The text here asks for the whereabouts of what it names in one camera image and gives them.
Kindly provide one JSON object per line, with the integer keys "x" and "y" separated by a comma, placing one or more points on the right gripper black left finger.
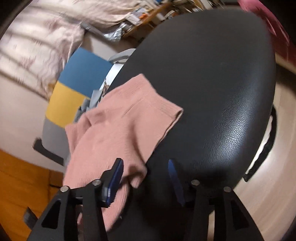
{"x": 59, "y": 220}

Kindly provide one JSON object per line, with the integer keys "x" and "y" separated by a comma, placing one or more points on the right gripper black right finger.
{"x": 232, "y": 221}

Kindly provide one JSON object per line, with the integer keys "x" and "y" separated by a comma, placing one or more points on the pink knit sweater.
{"x": 128, "y": 123}

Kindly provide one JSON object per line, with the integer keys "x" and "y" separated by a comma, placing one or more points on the light blue grey garment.
{"x": 88, "y": 104}

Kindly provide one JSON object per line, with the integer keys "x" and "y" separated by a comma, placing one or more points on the grey yellow blue chair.
{"x": 83, "y": 73}

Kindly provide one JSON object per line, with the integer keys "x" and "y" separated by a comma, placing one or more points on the white printed garment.
{"x": 111, "y": 75}

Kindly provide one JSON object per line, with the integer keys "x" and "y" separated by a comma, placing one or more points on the pale floral curtain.
{"x": 40, "y": 40}

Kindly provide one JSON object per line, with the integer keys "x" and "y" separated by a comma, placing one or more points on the pink fringed blanket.
{"x": 280, "y": 38}

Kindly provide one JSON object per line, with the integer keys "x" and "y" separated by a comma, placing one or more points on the cluttered wooden desk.
{"x": 152, "y": 13}

